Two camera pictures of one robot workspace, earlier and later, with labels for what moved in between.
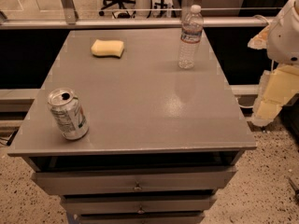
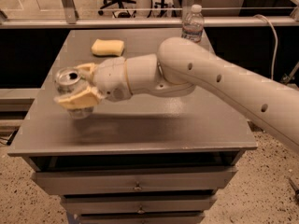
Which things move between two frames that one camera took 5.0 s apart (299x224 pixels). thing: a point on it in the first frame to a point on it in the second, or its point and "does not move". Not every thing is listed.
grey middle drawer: x=137 y=204 does not move
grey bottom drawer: x=140 y=217 does not move
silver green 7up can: x=69 y=113 to x=69 y=79
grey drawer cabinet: x=163 y=140 does not move
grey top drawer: x=208 y=180 does not move
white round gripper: x=284 y=42 to x=111 y=78
